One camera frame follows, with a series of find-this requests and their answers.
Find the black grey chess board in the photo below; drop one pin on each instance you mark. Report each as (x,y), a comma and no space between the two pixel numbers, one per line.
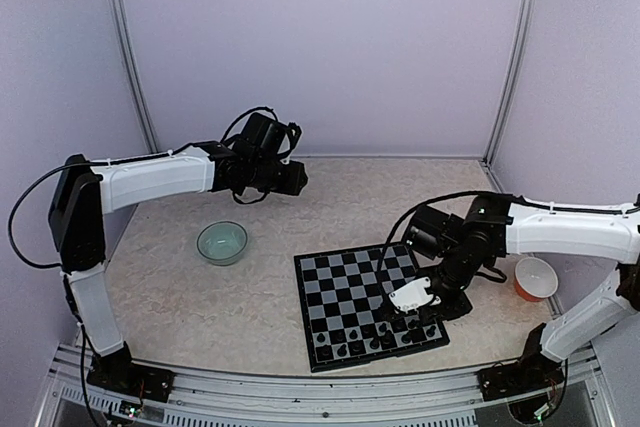
(342,290)

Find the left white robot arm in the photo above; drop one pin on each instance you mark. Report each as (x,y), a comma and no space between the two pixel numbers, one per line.
(87,191)

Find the orange white bowl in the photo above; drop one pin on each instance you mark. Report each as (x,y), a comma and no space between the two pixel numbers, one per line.
(535,280)

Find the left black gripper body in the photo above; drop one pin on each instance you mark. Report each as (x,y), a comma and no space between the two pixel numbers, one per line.
(265,177)

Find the right aluminium frame post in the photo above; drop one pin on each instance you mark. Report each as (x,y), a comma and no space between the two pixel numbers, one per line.
(517,54)

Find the green glass bowl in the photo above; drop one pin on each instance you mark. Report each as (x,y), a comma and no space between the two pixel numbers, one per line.
(223,243)

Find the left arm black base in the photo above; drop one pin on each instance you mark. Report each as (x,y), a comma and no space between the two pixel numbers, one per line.
(117,372)

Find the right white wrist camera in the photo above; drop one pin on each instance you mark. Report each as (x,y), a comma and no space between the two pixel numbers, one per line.
(414,295)

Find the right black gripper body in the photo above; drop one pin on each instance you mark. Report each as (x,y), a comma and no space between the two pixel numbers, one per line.
(458,270)

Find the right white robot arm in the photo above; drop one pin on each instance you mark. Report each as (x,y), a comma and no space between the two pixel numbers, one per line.
(608,232)

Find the left aluminium frame post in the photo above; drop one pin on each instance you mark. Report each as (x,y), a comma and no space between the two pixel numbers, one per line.
(125,44)

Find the aluminium frame post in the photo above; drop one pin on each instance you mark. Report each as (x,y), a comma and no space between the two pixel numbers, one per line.
(125,44)
(517,54)

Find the front aluminium rail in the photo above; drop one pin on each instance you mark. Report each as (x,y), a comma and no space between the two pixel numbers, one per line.
(205,397)

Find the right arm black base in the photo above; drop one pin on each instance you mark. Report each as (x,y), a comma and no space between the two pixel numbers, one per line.
(530,372)

